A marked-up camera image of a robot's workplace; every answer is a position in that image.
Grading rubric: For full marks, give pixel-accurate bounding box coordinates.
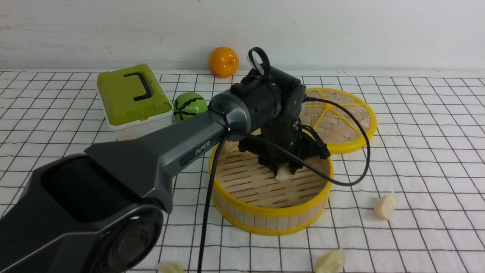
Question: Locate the white dumpling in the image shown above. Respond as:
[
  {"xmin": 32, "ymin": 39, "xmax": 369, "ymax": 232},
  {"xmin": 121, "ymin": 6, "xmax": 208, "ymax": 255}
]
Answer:
[
  {"xmin": 275, "ymin": 164, "xmax": 293, "ymax": 181},
  {"xmin": 374, "ymin": 192, "xmax": 396, "ymax": 221}
]

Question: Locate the bamboo steamer tray yellow rim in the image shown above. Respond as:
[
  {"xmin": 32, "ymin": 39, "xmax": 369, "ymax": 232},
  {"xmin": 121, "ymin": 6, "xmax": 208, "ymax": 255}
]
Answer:
[{"xmin": 209, "ymin": 142, "xmax": 332, "ymax": 236}]

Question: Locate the toy orange fruit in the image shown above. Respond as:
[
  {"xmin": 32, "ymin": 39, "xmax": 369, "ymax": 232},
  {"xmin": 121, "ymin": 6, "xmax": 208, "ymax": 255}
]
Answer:
[{"xmin": 208, "ymin": 47, "xmax": 239, "ymax": 78}]

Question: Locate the toy watermelon ball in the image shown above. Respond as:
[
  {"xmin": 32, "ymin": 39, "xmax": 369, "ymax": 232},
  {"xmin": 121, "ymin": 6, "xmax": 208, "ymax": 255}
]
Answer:
[{"xmin": 174, "ymin": 92, "xmax": 208, "ymax": 122}]

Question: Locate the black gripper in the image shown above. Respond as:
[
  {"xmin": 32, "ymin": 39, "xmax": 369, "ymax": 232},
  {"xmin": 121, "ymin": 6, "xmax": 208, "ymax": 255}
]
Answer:
[{"xmin": 238, "ymin": 114, "xmax": 331, "ymax": 175}]

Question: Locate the black cable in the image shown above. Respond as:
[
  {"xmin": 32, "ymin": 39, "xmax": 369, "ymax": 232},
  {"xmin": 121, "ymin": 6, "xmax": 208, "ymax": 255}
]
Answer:
[{"xmin": 197, "ymin": 97, "xmax": 371, "ymax": 273}]

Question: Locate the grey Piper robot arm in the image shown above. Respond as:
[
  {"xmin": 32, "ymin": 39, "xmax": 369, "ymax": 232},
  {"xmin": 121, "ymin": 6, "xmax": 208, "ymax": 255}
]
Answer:
[{"xmin": 0, "ymin": 67, "xmax": 330, "ymax": 273}]

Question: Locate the woven bamboo steamer lid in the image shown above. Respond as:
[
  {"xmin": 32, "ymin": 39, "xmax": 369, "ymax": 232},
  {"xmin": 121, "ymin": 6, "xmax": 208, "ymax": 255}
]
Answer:
[{"xmin": 299, "ymin": 88, "xmax": 377, "ymax": 154}]

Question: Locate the green dumpling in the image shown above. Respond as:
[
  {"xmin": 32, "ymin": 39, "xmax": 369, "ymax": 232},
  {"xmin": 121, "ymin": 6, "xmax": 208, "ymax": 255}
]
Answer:
[
  {"xmin": 314, "ymin": 249, "xmax": 346, "ymax": 273},
  {"xmin": 156, "ymin": 262, "xmax": 184, "ymax": 273}
]

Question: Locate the green lidded white box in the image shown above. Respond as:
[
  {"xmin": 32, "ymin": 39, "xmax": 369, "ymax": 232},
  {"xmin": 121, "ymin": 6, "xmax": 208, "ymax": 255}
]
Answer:
[{"xmin": 97, "ymin": 64, "xmax": 174, "ymax": 141}]

